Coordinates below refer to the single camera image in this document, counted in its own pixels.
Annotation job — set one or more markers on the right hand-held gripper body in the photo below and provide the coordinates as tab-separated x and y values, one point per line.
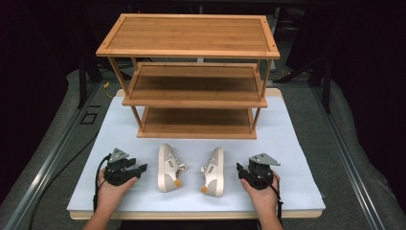
260	177

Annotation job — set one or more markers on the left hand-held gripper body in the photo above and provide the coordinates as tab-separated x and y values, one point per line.
118	174

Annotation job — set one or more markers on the beige sneaker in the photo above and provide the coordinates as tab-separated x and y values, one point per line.
215	174
166	169

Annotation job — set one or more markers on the wooden shoe rack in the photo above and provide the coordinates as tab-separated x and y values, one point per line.
191	35

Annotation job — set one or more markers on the person's right hand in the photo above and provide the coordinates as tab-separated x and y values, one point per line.
266	198

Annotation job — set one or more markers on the person's left hand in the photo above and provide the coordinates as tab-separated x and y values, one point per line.
111	195

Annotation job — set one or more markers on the white table mat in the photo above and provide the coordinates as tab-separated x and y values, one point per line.
191	201

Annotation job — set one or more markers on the aluminium floor rail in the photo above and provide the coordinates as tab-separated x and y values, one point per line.
348	159
48	166

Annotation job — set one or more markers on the black stand post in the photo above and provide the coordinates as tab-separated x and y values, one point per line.
82	83
326	89

